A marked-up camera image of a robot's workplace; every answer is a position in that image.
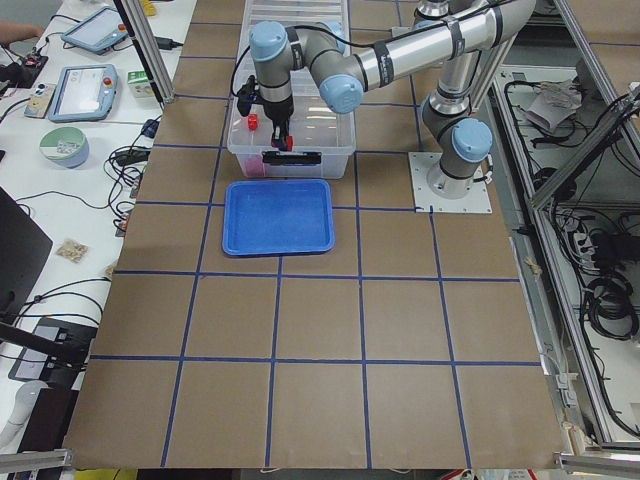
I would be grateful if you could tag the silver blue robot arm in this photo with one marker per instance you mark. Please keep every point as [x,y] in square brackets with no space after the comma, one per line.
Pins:
[454,34]

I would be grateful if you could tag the black monitor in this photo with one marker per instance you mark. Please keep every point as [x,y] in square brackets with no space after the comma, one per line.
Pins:
[24,251]

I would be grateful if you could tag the teach pendant far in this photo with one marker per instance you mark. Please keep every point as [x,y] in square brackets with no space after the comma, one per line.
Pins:
[98,32]

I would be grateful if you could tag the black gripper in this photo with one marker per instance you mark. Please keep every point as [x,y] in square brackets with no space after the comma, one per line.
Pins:
[275,111]

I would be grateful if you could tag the small bag of nuts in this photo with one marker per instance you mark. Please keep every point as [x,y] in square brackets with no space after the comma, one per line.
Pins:
[72,250]

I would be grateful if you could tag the blue plastic tray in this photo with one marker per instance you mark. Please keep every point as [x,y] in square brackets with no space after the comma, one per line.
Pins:
[278,217]

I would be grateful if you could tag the aluminium frame post left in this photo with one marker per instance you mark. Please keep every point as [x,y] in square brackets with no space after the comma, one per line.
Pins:
[145,44]

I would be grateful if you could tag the black box latch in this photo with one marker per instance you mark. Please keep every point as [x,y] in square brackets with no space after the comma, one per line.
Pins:
[280,158]

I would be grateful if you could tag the clear plastic storage box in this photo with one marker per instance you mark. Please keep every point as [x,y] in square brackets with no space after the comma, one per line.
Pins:
[314,128]

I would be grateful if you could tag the green white carton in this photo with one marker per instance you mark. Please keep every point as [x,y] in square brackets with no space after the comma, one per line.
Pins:
[139,84]

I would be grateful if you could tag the translucent plastic box lid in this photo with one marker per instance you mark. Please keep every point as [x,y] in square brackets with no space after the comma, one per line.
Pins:
[293,12]

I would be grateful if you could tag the white power strip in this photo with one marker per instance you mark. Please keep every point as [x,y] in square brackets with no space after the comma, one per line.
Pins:
[579,240]

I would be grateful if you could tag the aluminium frame rail right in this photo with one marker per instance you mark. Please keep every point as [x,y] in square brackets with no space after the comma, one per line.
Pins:
[607,36]

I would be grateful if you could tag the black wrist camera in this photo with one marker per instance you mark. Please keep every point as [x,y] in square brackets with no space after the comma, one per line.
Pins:
[247,96]

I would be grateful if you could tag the teach pendant near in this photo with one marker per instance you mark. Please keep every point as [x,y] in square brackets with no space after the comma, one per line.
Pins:
[84,93]

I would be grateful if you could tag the green white bowl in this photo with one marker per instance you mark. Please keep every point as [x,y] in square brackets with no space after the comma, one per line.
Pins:
[67,147]

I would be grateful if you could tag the teach pendant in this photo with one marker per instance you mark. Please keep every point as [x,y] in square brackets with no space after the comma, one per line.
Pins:
[84,93]
[98,32]

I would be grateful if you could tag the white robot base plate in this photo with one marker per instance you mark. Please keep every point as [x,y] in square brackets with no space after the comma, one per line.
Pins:
[435,192]

